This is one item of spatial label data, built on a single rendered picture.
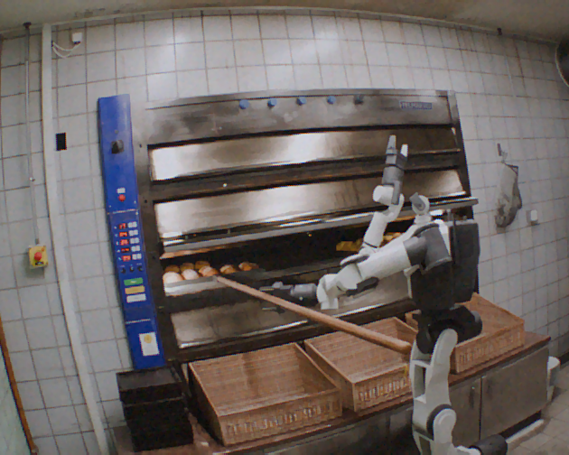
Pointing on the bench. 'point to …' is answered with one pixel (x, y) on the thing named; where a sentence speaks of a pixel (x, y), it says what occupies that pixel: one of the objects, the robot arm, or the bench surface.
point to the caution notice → (149, 344)
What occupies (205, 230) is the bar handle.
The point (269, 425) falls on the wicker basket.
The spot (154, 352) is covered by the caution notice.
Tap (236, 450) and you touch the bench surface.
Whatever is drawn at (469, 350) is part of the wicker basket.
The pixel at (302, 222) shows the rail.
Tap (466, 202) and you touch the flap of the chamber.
